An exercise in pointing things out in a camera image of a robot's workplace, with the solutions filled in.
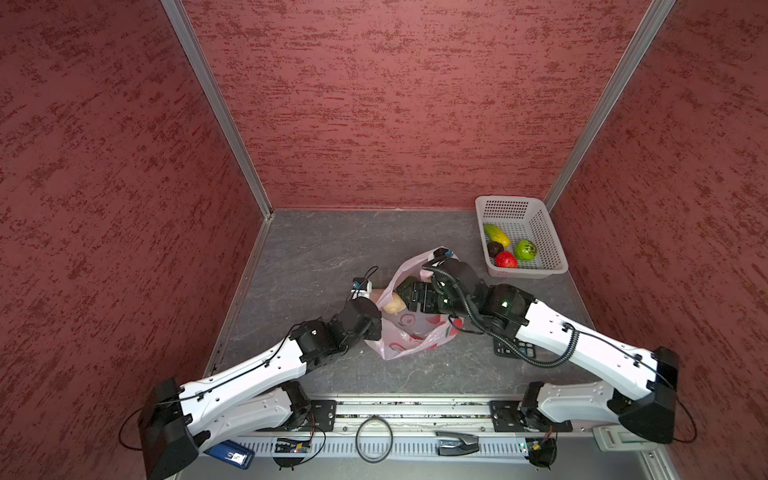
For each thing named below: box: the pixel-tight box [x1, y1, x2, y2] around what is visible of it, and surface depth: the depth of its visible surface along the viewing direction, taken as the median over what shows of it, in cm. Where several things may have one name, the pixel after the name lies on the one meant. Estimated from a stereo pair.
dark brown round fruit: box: [487, 241, 504, 259], surface depth 105 cm
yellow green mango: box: [484, 224, 510, 248], surface depth 111 cm
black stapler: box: [436, 431, 480, 456], surface depth 71 cm
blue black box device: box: [203, 439, 255, 470], surface depth 68 cm
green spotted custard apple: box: [515, 239, 537, 261], surface depth 102 cm
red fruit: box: [495, 251, 518, 268], surface depth 101 cm
